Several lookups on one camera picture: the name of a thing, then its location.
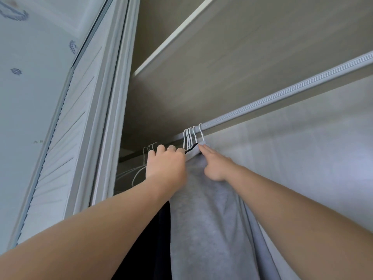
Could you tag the person's right hand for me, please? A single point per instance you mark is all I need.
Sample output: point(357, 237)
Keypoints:
point(220, 167)

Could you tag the person's left hand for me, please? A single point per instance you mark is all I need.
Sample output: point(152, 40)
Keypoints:
point(166, 169)

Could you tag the person's left fingers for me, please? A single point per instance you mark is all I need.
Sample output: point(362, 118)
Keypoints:
point(162, 149)

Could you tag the black clothes hanger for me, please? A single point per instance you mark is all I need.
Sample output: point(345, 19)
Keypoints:
point(191, 148)

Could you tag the grey sweatshirt garment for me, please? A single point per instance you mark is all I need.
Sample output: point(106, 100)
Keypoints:
point(209, 230)

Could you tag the person's right forearm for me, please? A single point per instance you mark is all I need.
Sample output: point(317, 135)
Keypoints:
point(306, 224)

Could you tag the person's left forearm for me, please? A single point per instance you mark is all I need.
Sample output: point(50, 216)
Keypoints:
point(87, 230)

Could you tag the white louvered closet door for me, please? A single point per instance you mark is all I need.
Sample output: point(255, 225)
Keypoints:
point(67, 148)

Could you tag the dark navy garment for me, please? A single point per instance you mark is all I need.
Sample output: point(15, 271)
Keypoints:
point(151, 253)

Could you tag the beige wooden closet shelf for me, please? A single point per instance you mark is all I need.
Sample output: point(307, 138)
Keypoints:
point(233, 55)

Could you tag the grey ribbed closet rod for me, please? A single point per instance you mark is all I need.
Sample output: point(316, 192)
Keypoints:
point(291, 90)

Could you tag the white closet door frame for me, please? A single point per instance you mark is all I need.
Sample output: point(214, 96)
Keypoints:
point(113, 99)

